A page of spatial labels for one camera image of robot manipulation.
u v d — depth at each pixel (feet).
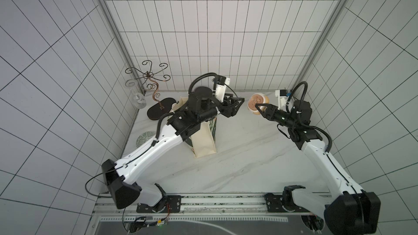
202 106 1.55
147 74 2.78
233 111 1.82
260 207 2.39
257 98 2.45
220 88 1.79
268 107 2.32
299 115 1.82
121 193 1.24
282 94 2.19
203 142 2.61
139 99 2.95
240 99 1.90
